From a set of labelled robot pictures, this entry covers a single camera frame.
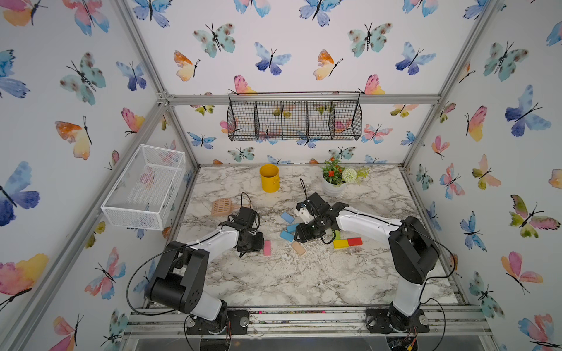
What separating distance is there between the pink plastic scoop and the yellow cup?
188 millimetres

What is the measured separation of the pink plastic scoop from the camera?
103cm

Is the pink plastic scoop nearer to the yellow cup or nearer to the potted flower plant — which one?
the yellow cup

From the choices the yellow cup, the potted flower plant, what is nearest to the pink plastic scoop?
the yellow cup

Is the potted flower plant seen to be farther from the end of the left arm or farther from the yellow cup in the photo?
the end of the left arm

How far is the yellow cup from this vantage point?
1041 millimetres

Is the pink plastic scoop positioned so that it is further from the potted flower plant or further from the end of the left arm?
the potted flower plant
